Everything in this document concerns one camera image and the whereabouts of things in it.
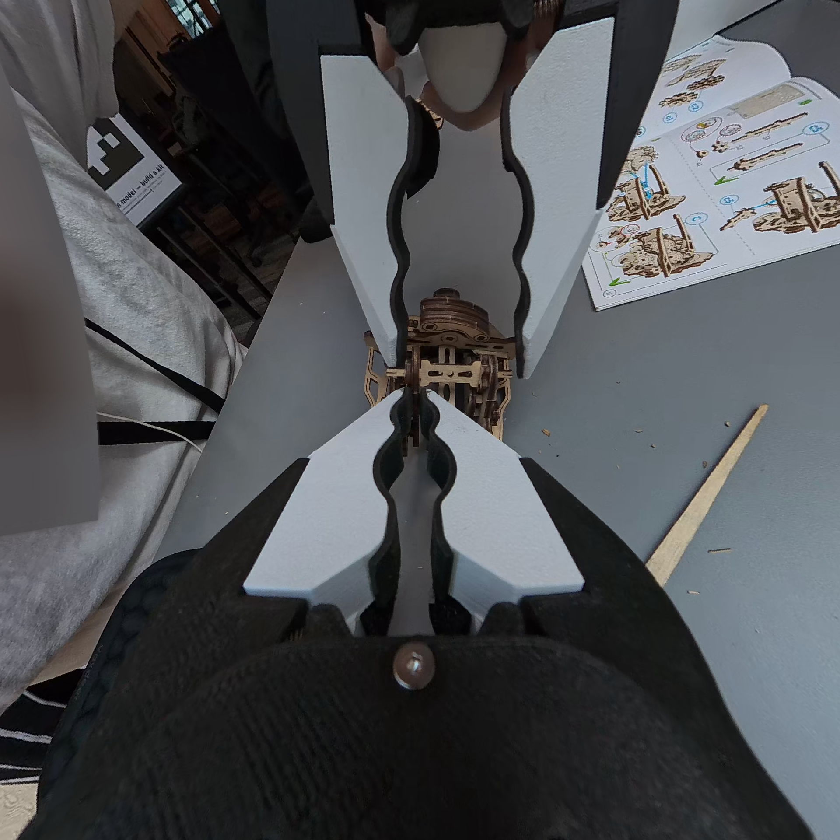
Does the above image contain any person's white sweatshirt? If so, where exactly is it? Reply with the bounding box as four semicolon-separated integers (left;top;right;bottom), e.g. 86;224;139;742
0;0;249;713

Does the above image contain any thin wooden stick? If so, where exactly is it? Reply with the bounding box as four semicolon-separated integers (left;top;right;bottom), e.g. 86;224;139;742
645;403;770;588

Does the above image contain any black white-striped fabric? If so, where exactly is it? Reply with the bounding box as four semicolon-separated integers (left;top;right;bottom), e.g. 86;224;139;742
0;672;80;788

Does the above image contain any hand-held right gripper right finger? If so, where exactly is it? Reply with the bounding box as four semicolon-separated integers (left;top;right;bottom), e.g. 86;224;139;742
420;388;586;636

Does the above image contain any wooden mechanical model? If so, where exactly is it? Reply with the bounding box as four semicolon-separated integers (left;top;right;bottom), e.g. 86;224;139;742
363;287;517;457

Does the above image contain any assembly instruction booklet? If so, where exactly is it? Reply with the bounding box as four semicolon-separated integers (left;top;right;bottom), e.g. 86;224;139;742
581;36;840;312

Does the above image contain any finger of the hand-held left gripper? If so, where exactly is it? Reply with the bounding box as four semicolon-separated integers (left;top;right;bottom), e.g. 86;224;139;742
319;54;442;368
500;16;616;380

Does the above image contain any person's left hand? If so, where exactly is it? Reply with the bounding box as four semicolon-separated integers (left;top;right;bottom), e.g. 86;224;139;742
420;82;511;132

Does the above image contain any black strap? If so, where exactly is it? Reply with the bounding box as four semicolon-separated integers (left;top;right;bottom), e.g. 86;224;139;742
84;317;225;416
97;422;216;446

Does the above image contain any white sign with black pattern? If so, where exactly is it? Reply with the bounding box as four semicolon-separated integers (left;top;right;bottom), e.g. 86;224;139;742
85;113;183;228

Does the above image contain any white cord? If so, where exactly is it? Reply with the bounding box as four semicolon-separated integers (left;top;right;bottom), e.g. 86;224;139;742
97;412;206;455

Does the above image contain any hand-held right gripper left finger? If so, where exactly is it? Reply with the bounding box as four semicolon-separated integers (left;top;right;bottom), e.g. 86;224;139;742
243;387;413;636

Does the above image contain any grey desk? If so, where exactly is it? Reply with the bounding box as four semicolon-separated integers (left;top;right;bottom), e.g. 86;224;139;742
154;0;840;840

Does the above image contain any black honeycomb cushion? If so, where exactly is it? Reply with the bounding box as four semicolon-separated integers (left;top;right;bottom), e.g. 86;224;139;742
36;550;198;840

